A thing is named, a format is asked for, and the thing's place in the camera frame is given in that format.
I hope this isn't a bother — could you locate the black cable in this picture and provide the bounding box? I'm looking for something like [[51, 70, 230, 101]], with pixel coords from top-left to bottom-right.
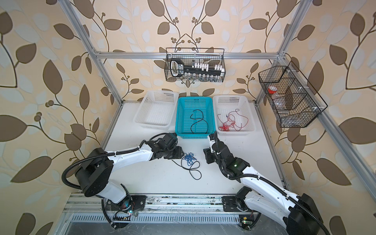
[[189, 109, 208, 134], [171, 158, 203, 180]]

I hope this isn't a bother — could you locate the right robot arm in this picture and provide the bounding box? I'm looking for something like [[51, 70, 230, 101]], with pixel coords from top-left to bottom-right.
[[204, 133, 330, 235]]

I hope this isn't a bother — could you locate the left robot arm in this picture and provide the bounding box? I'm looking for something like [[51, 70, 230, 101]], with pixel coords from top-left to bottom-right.
[[61, 133, 184, 209]]

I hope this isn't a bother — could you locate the teal plastic basket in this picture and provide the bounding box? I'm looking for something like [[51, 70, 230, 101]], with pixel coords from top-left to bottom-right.
[[175, 97, 215, 139]]

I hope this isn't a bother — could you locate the right white plastic basket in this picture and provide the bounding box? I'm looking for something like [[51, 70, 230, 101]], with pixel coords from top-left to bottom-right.
[[213, 95, 256, 136]]

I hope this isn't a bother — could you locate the white plastic basket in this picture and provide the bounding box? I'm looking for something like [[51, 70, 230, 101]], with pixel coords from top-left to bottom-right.
[[133, 91, 179, 130], [213, 95, 256, 136]]

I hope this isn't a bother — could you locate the left white plastic basket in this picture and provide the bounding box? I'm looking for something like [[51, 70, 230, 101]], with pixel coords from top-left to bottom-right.
[[133, 91, 179, 130]]

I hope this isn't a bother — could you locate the red item in side basket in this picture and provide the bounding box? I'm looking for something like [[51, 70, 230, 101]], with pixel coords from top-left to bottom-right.
[[267, 85, 278, 95]]

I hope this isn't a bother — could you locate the black tool in basket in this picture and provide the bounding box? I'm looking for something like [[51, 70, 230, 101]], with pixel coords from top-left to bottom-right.
[[167, 58, 226, 77]]

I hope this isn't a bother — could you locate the back black wire basket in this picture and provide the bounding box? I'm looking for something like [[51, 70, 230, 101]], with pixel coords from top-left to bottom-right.
[[164, 47, 226, 83]]

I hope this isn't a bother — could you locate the side black wire basket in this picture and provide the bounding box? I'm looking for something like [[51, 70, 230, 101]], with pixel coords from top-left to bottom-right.
[[258, 61, 328, 128]]

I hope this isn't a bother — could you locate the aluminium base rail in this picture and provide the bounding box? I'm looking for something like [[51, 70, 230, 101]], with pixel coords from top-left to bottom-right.
[[70, 193, 306, 215]]

